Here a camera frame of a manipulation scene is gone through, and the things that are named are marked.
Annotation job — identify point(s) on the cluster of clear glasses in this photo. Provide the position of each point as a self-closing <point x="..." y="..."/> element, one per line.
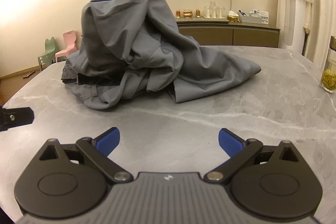
<point x="214" y="10"/>

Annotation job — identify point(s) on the pink plastic child chair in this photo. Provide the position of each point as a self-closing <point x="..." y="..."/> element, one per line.
<point x="68" y="43"/>

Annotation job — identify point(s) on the grey storage box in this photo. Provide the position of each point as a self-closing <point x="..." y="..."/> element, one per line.
<point x="253" y="18"/>

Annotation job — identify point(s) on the long low sideboard cabinet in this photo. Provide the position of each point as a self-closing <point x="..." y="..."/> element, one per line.
<point x="231" y="33"/>

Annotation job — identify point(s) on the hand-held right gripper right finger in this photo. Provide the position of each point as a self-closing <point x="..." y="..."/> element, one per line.
<point x="229" y="141"/>

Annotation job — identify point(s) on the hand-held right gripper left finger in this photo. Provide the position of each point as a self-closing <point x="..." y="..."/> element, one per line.
<point x="109" y="141"/>

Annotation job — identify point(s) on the glass tea jar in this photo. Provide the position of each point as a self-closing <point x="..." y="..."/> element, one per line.
<point x="329" y="69"/>

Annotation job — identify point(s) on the green plastic child chair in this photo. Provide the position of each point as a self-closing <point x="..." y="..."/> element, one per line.
<point x="48" y="52"/>

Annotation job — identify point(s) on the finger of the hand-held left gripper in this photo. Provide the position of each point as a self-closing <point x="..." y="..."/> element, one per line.
<point x="18" y="116"/>

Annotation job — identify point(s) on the gold incense bowl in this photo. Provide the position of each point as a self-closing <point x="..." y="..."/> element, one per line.
<point x="187" y="14"/>

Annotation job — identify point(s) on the grey pants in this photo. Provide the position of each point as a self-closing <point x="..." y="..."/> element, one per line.
<point x="131" y="43"/>

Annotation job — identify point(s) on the dark flat remote on floor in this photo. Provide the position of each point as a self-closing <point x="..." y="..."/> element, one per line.
<point x="29" y="74"/>

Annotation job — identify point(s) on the gold tissue box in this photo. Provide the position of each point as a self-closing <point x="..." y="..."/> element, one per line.
<point x="232" y="16"/>

